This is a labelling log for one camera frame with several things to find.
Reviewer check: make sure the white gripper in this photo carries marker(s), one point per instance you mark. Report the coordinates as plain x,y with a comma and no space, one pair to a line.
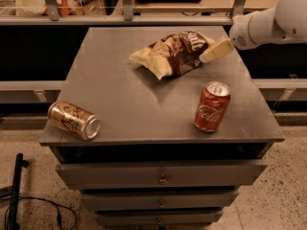
240,33

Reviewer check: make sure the orange soda can lying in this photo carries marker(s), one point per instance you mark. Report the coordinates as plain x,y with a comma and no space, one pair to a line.
74,120

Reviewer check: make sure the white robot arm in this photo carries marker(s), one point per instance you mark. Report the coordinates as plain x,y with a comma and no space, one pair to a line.
286,23

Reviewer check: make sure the brown chip bag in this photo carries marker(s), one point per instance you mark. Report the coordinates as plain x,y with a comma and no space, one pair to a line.
173,55

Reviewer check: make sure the black stand pole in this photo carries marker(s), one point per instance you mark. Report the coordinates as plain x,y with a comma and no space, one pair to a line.
10,222

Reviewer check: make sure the red coke can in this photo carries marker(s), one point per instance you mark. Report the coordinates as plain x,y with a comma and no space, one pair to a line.
214,101

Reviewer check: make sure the metal railing frame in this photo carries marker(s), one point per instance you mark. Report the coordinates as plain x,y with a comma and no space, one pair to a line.
126,12

